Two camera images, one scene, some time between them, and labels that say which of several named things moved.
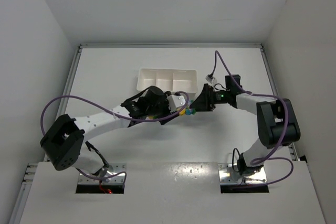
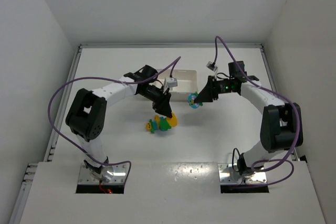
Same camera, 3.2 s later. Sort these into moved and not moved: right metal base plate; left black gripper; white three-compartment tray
Moved: left black gripper
Not moved: right metal base plate; white three-compartment tray
